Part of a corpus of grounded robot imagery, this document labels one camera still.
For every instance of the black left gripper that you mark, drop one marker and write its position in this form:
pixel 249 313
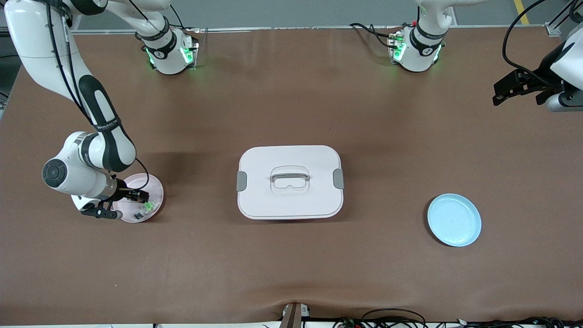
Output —
pixel 544 75

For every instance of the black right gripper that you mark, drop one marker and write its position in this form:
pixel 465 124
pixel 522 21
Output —
pixel 124 191

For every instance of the orange and black switch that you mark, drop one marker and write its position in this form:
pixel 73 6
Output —
pixel 144 197

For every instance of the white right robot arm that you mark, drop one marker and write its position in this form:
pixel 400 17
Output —
pixel 82 173

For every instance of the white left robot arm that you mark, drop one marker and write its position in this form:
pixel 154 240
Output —
pixel 421 50

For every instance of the grey box latch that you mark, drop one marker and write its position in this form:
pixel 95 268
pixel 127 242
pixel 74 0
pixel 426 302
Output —
pixel 241 181
pixel 339 178

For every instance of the white lidded storage box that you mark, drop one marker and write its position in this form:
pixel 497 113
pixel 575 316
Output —
pixel 290 200

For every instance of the pink round plate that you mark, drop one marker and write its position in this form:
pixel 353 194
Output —
pixel 152 182

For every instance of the light blue round plate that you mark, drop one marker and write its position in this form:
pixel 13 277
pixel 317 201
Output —
pixel 454 221

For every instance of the green and silver switch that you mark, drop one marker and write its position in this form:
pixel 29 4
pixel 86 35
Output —
pixel 148 208

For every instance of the aluminium frame profile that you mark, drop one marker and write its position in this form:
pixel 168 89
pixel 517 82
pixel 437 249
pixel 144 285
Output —
pixel 558 25

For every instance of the metal table clamp bracket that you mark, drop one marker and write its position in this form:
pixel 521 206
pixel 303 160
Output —
pixel 291 316

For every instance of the silver table edge rail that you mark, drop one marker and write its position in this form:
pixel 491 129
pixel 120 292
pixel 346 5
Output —
pixel 291 28

